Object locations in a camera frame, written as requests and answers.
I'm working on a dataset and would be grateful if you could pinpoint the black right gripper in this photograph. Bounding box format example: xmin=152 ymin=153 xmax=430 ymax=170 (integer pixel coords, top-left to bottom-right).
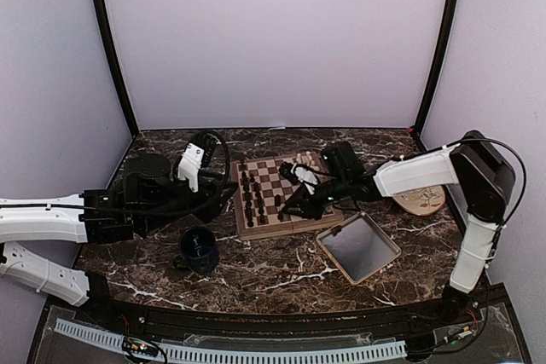
xmin=282 ymin=173 xmax=351 ymax=220

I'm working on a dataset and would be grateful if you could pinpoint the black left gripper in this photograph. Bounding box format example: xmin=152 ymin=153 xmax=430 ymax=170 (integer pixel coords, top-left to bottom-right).
xmin=138 ymin=170 xmax=238 ymax=234

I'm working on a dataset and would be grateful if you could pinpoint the wooden folding chess board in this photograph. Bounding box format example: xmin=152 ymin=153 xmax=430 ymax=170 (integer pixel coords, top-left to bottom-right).
xmin=230 ymin=151 xmax=344 ymax=240

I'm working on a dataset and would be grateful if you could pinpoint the silver metal tray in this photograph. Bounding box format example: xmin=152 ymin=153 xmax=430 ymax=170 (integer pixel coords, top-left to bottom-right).
xmin=317 ymin=211 xmax=401 ymax=286

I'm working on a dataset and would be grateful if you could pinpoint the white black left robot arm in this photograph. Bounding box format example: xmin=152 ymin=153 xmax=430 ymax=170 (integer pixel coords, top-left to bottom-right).
xmin=1 ymin=130 xmax=236 ymax=326

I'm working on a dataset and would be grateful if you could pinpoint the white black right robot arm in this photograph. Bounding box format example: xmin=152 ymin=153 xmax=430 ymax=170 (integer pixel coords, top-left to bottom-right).
xmin=278 ymin=130 xmax=520 ymax=325

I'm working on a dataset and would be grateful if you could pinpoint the white chess pieces row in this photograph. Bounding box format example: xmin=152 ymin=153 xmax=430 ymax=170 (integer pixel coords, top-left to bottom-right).
xmin=296 ymin=151 xmax=330 ymax=194

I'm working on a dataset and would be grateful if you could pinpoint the dark blue enamel mug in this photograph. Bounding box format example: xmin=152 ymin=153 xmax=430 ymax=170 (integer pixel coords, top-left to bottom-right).
xmin=172 ymin=226 xmax=219 ymax=274

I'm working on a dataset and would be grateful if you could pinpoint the cream floral ceramic plate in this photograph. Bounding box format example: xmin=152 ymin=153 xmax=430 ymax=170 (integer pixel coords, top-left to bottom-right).
xmin=392 ymin=186 xmax=445 ymax=217

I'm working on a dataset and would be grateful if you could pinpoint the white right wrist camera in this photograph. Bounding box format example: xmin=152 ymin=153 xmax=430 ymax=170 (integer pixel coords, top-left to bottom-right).
xmin=278 ymin=162 xmax=320 ymax=187

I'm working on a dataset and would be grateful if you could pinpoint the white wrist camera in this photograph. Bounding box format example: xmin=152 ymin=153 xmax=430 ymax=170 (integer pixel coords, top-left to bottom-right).
xmin=278 ymin=162 xmax=320 ymax=187
xmin=173 ymin=131 xmax=217 ymax=193

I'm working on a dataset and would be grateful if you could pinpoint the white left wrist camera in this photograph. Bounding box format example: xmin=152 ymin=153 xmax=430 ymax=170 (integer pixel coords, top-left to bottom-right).
xmin=173 ymin=131 xmax=217 ymax=193

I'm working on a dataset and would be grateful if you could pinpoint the white slotted cable duct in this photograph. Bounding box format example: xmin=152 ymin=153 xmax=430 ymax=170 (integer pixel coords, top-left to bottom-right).
xmin=54 ymin=319 xmax=408 ymax=363

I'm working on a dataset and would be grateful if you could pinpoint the black left frame post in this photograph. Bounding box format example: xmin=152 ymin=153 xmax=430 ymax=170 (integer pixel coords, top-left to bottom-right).
xmin=93 ymin=0 xmax=140 ymax=138

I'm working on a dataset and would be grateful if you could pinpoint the black frame post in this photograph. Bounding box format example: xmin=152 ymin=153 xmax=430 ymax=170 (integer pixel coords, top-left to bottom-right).
xmin=411 ymin=0 xmax=457 ymax=141
xmin=93 ymin=0 xmax=140 ymax=138

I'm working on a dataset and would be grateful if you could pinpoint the black right frame post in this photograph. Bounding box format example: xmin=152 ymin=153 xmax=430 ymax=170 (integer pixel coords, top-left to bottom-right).
xmin=411 ymin=0 xmax=457 ymax=141

